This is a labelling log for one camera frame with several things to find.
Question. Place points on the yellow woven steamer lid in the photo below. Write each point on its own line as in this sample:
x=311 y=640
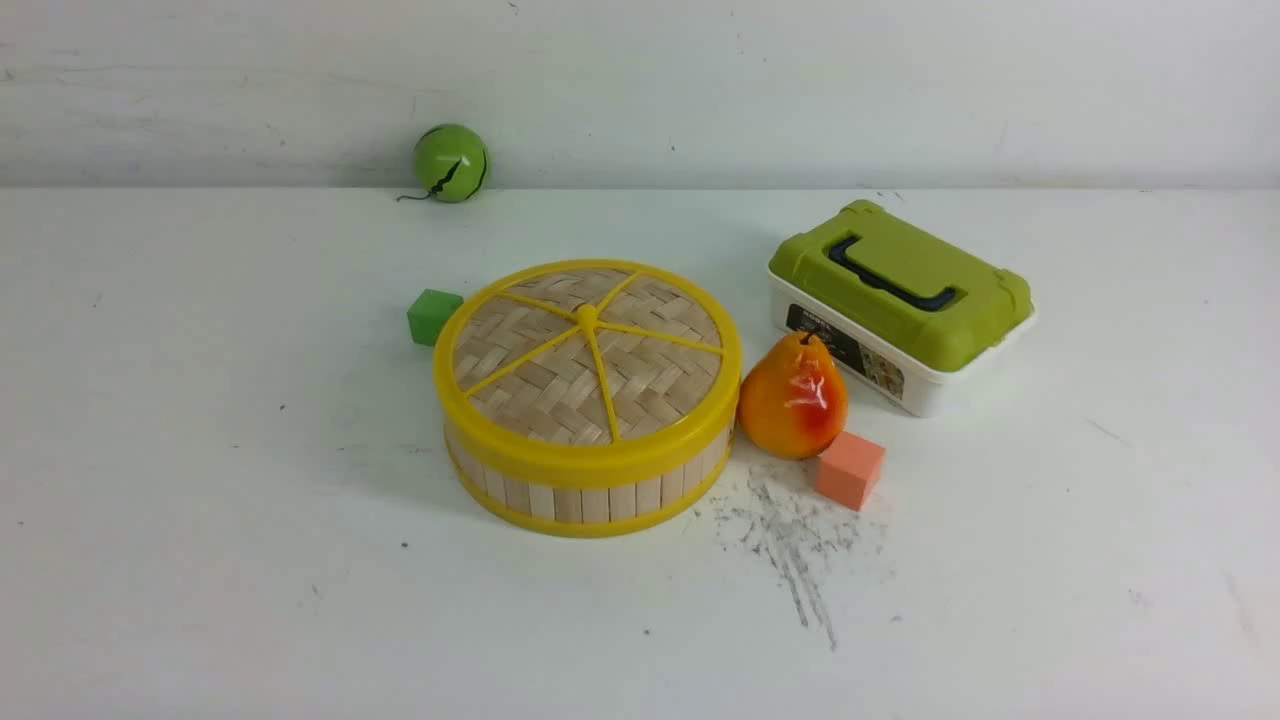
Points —
x=590 y=374

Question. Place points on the green foam cube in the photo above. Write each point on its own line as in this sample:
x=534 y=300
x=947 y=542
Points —
x=428 y=314

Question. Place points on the salmon orange foam cube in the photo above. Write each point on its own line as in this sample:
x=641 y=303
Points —
x=848 y=470

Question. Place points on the bamboo steamer base yellow rim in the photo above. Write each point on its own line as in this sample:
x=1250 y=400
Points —
x=591 y=513

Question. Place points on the orange red toy pear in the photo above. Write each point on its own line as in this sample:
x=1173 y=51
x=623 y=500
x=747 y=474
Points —
x=794 y=402

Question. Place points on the green ball with black crack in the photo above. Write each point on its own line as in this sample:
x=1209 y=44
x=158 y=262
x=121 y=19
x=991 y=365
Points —
x=451 y=163

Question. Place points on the white box with green lid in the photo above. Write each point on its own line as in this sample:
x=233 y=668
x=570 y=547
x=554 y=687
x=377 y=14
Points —
x=916 y=318

